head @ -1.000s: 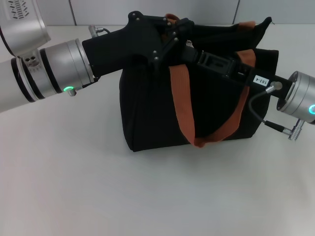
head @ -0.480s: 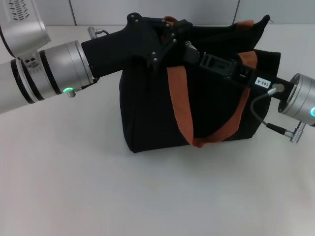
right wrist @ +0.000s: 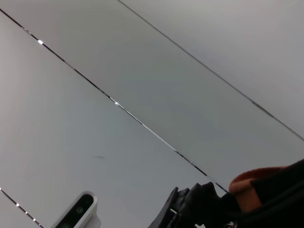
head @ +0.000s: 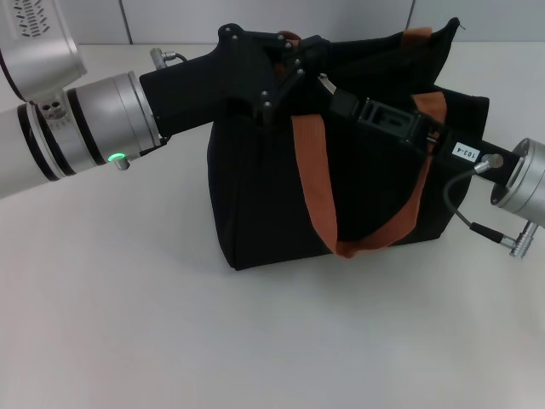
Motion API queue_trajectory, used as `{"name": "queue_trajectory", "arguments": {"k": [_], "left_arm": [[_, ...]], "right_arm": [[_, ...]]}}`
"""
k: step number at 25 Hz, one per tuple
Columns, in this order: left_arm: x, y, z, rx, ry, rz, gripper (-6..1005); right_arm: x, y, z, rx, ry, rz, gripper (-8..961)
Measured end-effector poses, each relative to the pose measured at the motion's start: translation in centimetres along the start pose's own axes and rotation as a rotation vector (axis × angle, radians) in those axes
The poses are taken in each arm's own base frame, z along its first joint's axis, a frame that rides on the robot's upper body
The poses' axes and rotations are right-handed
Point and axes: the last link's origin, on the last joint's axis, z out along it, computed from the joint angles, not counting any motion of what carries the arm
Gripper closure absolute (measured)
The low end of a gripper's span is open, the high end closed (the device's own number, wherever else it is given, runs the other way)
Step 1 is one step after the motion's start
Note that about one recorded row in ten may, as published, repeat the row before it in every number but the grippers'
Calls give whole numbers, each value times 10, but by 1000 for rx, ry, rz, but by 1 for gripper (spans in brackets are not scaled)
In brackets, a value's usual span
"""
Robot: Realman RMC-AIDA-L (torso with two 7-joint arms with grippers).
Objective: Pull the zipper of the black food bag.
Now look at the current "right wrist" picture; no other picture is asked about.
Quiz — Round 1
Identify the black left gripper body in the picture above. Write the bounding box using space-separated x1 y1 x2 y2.
148 186 191 228

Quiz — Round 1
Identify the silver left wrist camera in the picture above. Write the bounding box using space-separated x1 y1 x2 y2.
51 190 102 228

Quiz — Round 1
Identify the black bag with orange handles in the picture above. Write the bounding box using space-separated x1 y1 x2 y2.
182 158 304 228

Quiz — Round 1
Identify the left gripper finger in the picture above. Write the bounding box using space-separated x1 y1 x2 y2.
190 181 220 209

